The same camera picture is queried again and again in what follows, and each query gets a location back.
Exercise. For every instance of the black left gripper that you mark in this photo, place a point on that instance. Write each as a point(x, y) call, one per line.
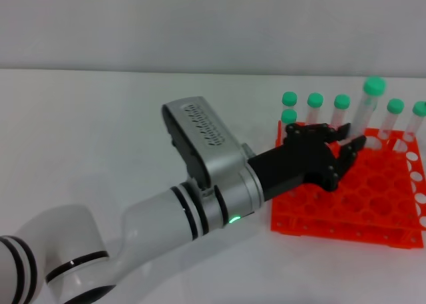
point(299, 164)

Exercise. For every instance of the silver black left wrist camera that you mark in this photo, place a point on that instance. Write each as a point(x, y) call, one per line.
point(206, 134)

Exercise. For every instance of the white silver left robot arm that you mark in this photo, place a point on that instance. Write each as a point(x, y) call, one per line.
point(149, 217)

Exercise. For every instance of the clear test tube green cap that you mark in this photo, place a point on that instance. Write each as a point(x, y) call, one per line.
point(374, 85)
point(420, 108)
point(289, 98)
point(341, 101)
point(395, 106)
point(315, 100)
point(289, 116)

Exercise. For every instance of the orange test tube rack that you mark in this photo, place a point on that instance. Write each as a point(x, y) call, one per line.
point(366, 201)

